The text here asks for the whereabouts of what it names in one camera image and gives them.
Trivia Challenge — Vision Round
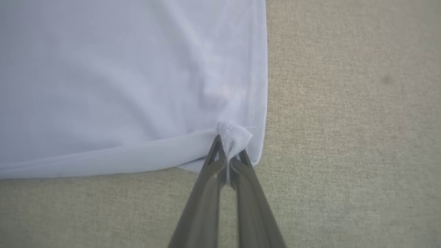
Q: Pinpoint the light blue garment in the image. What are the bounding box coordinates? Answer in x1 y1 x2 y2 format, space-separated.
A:
0 0 269 185

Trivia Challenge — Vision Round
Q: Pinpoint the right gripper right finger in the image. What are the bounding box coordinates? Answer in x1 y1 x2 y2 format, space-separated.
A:
229 149 287 248

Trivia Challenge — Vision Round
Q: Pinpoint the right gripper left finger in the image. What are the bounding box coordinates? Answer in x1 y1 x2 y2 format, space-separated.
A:
167 134 228 248

